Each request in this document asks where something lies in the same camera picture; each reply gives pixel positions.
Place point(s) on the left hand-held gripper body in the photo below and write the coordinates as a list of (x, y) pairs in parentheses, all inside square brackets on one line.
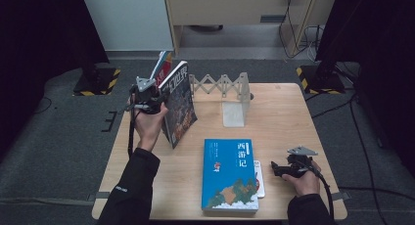
[(145, 94)]

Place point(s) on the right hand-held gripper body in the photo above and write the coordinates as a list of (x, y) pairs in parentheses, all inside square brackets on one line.
[(300, 163)]

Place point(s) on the dark illustrated magazine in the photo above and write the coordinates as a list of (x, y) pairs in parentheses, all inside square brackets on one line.
[(181, 111)]

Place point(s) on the white caterpillar picture book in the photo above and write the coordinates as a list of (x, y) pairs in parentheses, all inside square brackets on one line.
[(260, 182)]

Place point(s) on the portrait cover magazine red label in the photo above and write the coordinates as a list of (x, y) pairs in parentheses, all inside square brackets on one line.
[(163, 68)]

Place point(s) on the blue paperback book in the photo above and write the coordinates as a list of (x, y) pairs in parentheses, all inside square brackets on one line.
[(228, 176)]

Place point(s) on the grey expandable metal book rack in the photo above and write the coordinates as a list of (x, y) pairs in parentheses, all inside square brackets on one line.
[(233, 94)]

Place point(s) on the person's right hand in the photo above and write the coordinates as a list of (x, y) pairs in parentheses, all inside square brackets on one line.
[(305, 184)]

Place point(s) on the person's left hand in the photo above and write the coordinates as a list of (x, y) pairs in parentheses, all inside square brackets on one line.
[(148, 127)]

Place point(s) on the black stand with striped base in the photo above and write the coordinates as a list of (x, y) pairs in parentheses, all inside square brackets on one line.
[(96, 81), (321, 78)]

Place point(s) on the grey tape strip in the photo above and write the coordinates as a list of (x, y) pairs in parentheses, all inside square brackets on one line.
[(99, 196), (342, 195)]

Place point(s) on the white panel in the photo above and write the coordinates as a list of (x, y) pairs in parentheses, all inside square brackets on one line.
[(130, 19)]

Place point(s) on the light wooden cabinet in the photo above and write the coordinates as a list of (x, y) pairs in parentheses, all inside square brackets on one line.
[(235, 8)]

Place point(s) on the dark curtain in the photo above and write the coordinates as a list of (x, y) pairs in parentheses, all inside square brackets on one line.
[(39, 55), (385, 55)]

